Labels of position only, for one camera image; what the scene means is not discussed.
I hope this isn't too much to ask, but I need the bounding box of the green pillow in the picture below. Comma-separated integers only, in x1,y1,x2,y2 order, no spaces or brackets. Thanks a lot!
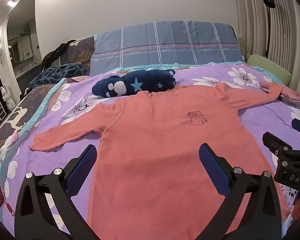
247,54,291,85

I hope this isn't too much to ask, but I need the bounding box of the blue plaid pillow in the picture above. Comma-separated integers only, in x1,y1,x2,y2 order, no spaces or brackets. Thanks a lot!
90,21,243,76

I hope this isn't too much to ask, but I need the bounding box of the salmon pink long-sleeve shirt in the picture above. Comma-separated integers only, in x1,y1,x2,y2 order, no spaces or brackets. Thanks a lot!
30,83,282,239

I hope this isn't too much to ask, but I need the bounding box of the purple floral bed sheet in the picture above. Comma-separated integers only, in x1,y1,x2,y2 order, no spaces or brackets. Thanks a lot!
0,64,300,232

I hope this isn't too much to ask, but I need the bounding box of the stack of pink folded clothes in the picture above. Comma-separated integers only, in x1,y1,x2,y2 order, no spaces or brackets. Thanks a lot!
259,81,300,112

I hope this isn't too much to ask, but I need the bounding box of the black garment on headboard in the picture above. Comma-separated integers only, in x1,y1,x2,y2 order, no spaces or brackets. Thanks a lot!
41,40,75,69

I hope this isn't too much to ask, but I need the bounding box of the dark teal fuzzy blanket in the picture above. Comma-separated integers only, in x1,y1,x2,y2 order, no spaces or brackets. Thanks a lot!
28,62,89,90

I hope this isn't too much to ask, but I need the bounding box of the black floor lamp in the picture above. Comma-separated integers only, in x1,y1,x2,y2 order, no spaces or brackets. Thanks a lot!
263,0,276,58

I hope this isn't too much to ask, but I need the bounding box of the beige pleated curtain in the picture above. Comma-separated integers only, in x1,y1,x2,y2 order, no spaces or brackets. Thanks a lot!
237,0,300,93

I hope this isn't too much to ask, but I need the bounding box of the dark patterned quilt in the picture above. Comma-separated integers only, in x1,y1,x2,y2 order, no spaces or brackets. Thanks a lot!
0,36,95,149

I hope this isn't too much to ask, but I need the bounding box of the navy star-pattern folded garment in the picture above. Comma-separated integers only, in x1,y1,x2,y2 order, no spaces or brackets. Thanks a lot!
92,69,176,98

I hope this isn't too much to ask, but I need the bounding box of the white cat figurine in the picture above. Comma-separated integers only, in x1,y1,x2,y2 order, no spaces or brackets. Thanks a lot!
0,84,15,111

